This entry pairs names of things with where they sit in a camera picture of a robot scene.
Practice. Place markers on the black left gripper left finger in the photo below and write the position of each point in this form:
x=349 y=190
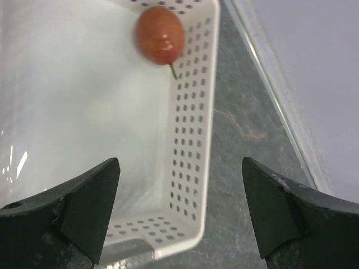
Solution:
x=62 y=227

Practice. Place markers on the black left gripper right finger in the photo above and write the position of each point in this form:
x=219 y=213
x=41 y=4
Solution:
x=297 y=226

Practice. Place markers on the white plastic basket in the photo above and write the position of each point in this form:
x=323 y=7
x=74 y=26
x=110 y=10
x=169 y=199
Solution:
x=75 y=91

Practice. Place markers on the brown toy fruit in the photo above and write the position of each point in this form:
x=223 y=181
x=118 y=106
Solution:
x=160 y=36

